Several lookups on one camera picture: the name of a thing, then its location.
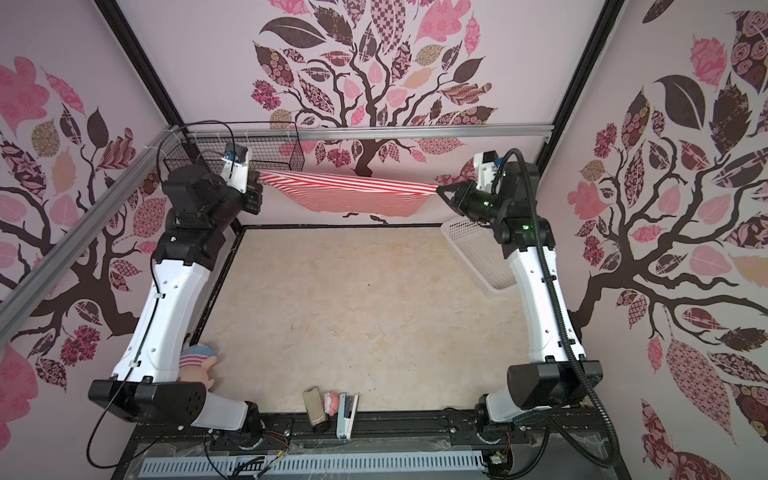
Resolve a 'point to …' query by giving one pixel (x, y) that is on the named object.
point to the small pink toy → (331, 403)
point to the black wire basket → (277, 152)
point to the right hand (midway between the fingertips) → (442, 185)
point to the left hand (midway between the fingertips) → (253, 174)
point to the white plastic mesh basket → (483, 254)
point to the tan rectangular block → (314, 406)
